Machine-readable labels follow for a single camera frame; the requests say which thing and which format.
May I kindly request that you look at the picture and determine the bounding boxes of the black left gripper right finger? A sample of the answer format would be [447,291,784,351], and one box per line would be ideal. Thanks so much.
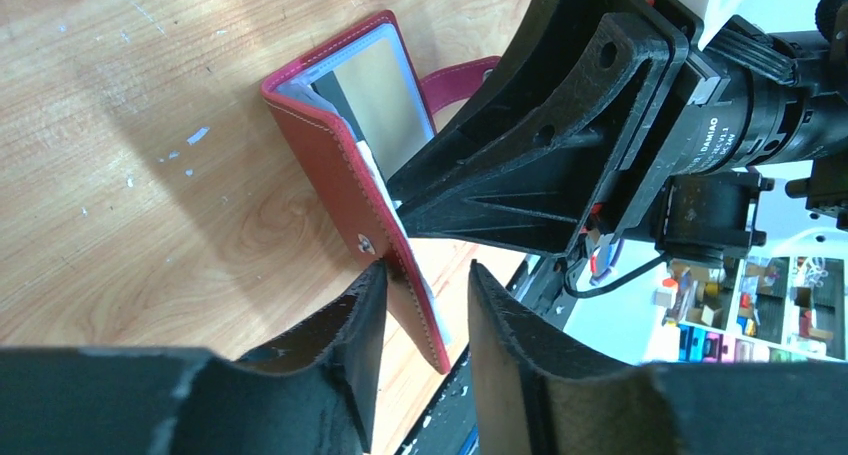
[468,262,847,454]

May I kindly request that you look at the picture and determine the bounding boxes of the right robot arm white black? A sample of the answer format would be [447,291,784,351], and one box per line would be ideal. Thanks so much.
[388,0,847,261]

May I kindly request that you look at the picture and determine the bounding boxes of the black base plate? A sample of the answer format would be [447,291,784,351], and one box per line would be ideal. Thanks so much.
[395,255,576,455]

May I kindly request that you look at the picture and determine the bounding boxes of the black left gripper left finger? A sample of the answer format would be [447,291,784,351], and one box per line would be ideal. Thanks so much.
[1,261,388,454]

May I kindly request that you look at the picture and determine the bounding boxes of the red leather card holder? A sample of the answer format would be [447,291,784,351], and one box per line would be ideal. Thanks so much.
[260,10,498,374]

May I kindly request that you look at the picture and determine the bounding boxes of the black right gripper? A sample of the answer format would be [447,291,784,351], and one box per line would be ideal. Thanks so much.
[388,0,726,256]

